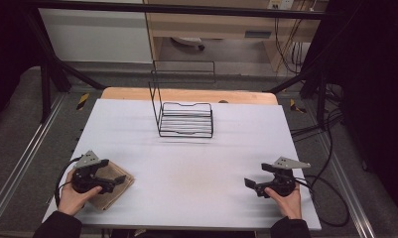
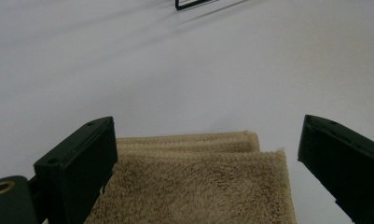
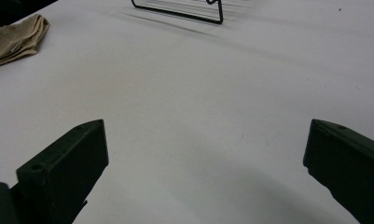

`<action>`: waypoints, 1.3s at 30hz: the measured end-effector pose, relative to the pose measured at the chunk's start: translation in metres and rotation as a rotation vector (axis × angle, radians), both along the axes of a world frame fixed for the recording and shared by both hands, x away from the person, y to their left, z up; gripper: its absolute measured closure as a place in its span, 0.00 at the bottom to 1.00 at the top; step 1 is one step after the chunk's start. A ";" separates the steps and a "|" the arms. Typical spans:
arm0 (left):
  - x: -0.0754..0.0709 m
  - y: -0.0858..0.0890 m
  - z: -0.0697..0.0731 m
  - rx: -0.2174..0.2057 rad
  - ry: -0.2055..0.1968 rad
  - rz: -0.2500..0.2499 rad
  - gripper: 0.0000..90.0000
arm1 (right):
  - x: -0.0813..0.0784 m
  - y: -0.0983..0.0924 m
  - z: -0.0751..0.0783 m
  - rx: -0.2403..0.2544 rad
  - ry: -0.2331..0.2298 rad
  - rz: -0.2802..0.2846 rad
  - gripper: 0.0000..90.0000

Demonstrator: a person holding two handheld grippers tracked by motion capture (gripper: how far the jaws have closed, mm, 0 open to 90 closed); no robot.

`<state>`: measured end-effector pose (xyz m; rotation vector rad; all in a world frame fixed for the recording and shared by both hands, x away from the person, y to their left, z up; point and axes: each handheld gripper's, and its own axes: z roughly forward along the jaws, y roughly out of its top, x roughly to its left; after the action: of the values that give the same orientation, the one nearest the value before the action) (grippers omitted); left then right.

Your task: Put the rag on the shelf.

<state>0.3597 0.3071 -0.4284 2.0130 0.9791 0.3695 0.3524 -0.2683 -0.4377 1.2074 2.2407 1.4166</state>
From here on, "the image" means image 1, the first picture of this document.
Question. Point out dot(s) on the wall power outlet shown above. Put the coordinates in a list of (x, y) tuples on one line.
[(280, 4)]

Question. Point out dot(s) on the person's right hand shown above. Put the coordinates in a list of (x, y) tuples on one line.
[(287, 203)]

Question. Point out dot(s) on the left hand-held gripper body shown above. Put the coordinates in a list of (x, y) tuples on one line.
[(84, 180)]

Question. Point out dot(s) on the wooden table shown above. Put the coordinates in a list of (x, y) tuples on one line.
[(127, 93)]

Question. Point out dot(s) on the black metal frame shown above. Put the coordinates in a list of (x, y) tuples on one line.
[(219, 11)]

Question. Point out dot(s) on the aluminium rail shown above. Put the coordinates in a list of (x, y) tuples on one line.
[(348, 188), (24, 162)]

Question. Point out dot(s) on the person's left hand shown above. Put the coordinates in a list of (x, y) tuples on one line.
[(72, 198)]

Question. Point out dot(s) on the office chair base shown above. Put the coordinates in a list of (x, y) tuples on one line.
[(190, 41)]

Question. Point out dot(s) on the white cabinet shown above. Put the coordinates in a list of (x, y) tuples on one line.
[(94, 36)]

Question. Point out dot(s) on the beige towel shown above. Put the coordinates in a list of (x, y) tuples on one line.
[(113, 191)]

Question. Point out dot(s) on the white board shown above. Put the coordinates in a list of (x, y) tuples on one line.
[(186, 165)]

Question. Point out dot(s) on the black curtain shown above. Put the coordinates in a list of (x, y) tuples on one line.
[(375, 82), (8, 49)]

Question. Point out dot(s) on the light wooden desk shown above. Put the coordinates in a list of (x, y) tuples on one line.
[(213, 26)]

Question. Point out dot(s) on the yellow black tape marker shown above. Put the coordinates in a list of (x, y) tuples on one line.
[(82, 101), (296, 106)]

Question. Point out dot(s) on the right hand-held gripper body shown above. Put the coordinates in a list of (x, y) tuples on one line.
[(282, 181)]

